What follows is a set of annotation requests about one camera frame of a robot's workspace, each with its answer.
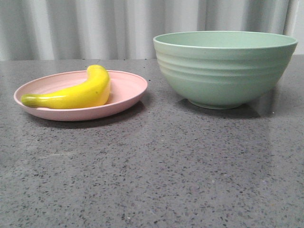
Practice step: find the yellow banana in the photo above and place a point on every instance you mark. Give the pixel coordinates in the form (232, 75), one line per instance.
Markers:
(95, 91)

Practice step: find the pink plate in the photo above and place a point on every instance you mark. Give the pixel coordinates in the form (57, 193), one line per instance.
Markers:
(126, 90)

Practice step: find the green bowl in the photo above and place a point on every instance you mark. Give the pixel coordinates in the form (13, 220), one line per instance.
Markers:
(223, 69)

